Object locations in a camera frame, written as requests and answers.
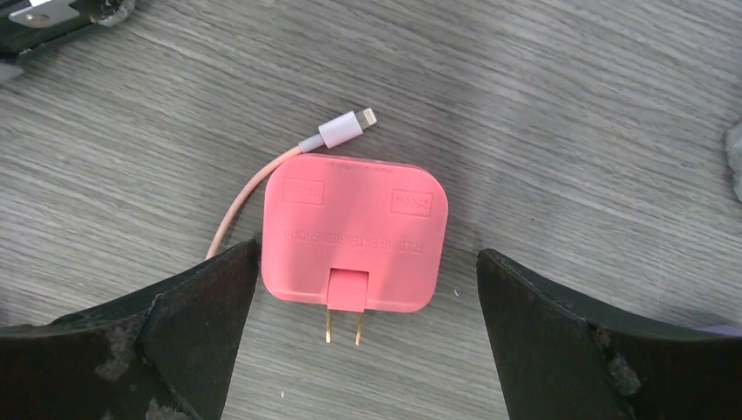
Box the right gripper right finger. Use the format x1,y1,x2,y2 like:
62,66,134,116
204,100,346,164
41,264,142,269
476,249,741,419

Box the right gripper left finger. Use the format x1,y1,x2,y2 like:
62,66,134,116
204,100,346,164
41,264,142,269
1,240,259,419

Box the pink cube socket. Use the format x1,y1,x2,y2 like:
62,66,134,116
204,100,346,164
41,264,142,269
261,154,449,314

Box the purple power strip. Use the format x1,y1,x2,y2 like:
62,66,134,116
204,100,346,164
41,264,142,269
699,325,742,337

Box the blue wrapped metronome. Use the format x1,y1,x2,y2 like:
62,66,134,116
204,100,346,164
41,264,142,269
724,122,742,201

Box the black chip case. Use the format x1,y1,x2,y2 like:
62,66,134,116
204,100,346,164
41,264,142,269
1,0,137,63

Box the pink charger cable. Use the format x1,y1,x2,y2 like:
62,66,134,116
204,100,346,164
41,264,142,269
204,108,379,261

